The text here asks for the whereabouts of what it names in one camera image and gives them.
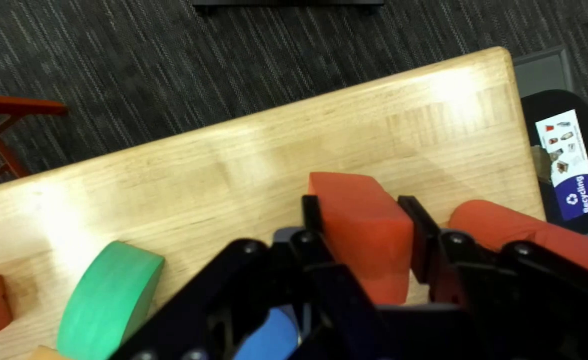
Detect orange foam block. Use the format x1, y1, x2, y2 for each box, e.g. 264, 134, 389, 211
308, 172, 415, 306

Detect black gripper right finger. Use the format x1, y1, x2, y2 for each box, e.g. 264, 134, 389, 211
399, 195, 509, 314

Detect black trash bin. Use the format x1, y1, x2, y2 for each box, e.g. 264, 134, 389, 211
522, 89, 588, 233

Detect red foam cylinder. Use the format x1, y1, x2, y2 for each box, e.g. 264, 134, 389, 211
449, 199, 588, 300

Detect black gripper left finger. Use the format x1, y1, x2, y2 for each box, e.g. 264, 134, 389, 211
287, 193, 382, 360

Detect yellow foam arch block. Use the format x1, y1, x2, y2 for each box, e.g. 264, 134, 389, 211
28, 346, 68, 360

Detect green half-round foam block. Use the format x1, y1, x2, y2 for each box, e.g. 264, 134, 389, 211
56, 240, 166, 360

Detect blue foam cylinder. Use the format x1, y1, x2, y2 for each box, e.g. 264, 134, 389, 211
235, 301, 303, 360

